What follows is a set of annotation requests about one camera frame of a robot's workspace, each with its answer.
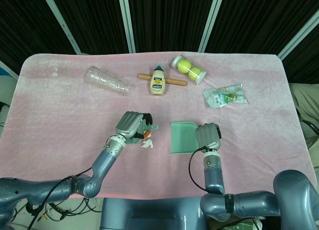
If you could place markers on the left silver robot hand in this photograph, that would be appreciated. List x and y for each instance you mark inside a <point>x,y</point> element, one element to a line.
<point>128,124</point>

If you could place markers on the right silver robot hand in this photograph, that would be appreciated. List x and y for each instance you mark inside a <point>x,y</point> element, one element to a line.
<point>208,136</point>

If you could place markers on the green dustpan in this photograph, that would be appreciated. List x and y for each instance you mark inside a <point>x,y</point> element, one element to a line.
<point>182,137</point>

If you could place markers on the white paper scrap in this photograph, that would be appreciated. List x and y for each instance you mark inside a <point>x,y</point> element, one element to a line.
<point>147,143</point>

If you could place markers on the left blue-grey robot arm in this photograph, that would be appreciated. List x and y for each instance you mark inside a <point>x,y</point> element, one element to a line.
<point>102,167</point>

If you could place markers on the clear plastic snack packet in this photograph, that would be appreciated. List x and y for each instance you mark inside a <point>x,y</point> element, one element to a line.
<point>224,96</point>

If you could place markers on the mayonnaise squeeze bottle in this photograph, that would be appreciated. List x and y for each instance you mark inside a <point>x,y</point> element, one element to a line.
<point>157,82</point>

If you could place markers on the pink fuzzy tablecloth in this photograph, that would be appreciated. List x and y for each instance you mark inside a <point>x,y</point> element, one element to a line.
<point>74,115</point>

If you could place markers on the clear tennis ball tube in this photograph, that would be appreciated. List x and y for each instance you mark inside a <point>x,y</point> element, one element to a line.
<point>199,77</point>

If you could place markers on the wooden rolling stick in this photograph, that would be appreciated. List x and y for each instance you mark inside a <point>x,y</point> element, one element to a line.
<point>178,81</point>

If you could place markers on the yellow tennis ball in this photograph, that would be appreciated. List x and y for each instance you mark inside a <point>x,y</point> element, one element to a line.
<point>184,66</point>
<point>195,74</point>

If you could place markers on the blue-grey robot torso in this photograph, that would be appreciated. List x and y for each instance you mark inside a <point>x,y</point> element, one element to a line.
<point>149,213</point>

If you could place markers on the green patterned box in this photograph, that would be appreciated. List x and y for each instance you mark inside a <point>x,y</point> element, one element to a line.
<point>243,225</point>

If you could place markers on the beige fabric bundle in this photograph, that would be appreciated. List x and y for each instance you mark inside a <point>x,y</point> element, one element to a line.
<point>305,97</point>

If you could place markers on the black curtain panel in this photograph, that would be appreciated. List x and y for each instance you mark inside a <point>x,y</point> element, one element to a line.
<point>261,15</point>
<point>25,28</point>
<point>94,20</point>
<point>306,58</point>
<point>169,20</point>

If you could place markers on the white aluminium frame post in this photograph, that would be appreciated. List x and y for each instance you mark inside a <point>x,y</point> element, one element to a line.
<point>211,23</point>
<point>7,70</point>
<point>62,23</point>
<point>127,20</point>
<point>299,33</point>

